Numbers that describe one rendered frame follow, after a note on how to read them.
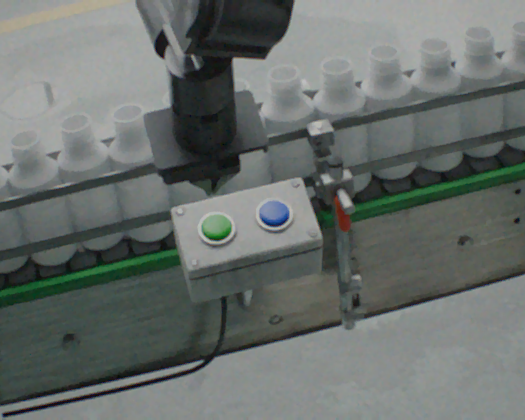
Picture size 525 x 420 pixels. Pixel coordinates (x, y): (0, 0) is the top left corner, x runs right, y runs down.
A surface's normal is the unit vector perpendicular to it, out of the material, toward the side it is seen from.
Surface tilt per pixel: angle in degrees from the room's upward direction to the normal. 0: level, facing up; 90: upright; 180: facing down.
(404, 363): 0
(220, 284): 110
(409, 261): 90
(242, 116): 21
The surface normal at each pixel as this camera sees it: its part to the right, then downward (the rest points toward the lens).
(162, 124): -0.01, -0.53
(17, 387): 0.24, 0.58
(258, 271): 0.26, 0.81
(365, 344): -0.11, -0.78
